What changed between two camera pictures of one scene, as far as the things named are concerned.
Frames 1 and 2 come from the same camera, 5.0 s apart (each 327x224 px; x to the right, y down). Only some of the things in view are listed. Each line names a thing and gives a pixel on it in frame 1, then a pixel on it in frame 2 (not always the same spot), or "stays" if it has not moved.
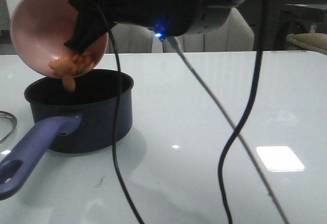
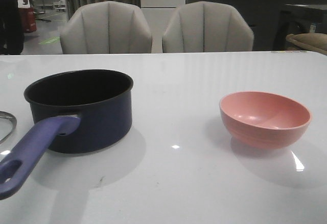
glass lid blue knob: [8, 123] stays
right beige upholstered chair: [233, 35] stays
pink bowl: [43, 21] to [264, 120]
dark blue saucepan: [79, 121] stays
